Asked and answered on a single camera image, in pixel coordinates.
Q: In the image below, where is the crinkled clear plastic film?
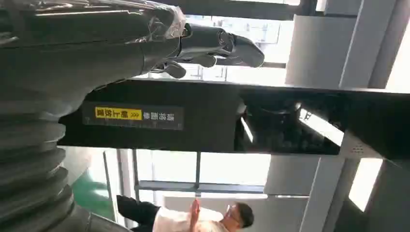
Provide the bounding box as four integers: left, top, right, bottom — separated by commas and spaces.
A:
141, 1, 187, 41

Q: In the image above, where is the dark window frame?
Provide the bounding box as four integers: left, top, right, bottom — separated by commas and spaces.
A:
102, 148, 268, 205

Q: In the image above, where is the person's hand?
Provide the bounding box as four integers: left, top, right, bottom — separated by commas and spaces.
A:
189, 198, 201, 232

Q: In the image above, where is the black and yellow label sticker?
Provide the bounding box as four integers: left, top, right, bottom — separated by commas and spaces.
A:
82, 101, 185, 131

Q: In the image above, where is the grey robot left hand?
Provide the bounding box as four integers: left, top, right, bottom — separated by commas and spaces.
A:
0, 0, 265, 120

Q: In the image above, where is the person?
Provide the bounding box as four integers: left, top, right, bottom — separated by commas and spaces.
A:
117, 194, 256, 232

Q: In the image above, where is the ribbed grey left arm sleeve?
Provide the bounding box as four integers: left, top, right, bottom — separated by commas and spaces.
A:
0, 104, 132, 232

